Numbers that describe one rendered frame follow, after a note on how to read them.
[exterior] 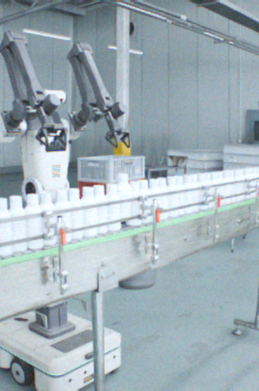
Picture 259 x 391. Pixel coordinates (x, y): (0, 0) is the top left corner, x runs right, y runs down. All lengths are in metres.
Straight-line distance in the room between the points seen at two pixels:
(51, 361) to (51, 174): 0.94
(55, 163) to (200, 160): 6.83
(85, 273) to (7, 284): 0.32
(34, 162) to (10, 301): 1.06
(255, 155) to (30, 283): 7.17
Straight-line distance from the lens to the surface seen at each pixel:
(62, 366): 2.25
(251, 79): 12.81
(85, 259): 1.48
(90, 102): 2.38
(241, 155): 8.39
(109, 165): 4.09
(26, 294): 1.35
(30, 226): 1.36
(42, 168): 2.22
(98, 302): 1.63
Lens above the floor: 1.35
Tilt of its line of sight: 8 degrees down
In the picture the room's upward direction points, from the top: straight up
